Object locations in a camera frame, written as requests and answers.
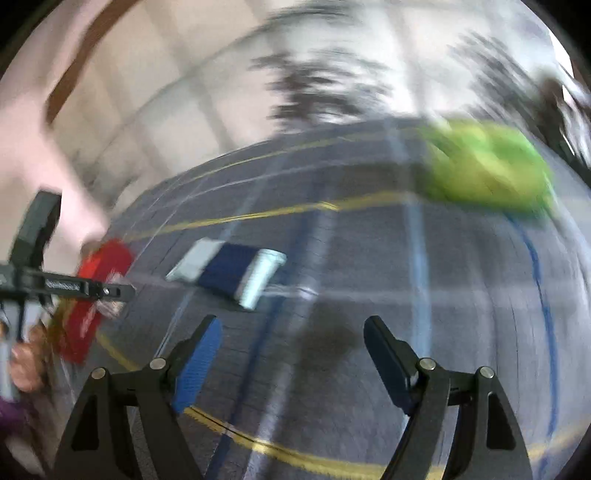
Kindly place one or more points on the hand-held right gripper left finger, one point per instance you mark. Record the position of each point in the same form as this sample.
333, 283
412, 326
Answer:
198, 364

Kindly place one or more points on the red snack packet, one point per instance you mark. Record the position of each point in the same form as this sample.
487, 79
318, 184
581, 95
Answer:
101, 263

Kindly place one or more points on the painted landscape folding screen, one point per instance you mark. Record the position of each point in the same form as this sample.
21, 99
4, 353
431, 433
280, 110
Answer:
323, 46

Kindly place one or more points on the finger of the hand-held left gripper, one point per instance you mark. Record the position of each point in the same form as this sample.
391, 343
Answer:
83, 287

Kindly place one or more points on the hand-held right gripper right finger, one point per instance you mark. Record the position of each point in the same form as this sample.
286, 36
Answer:
383, 355

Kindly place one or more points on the person's left hand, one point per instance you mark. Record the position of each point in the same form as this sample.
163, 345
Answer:
25, 369

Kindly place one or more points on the white and navy snack packet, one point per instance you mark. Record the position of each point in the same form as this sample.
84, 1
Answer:
231, 272

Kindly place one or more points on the grey plaid tablecloth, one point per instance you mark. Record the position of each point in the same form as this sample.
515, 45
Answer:
346, 277

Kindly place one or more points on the green tissue pack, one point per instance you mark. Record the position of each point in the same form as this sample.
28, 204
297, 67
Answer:
485, 166

